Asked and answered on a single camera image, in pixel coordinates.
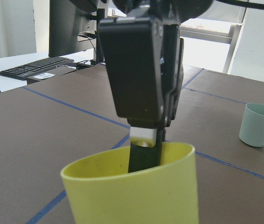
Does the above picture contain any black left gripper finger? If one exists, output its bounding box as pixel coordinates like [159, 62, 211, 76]
[98, 17, 183, 173]

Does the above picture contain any yellow plastic cup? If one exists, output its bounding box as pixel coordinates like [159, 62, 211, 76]
[60, 142, 199, 224]

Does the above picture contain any green plastic cup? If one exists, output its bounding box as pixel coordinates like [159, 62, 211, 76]
[239, 103, 264, 147]

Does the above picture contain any black box with label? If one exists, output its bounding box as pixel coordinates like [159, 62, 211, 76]
[26, 66, 77, 84]

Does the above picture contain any black monitor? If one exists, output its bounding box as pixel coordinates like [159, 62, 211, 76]
[49, 0, 99, 57]

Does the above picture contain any black keyboard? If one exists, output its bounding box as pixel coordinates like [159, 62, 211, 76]
[0, 57, 74, 80]

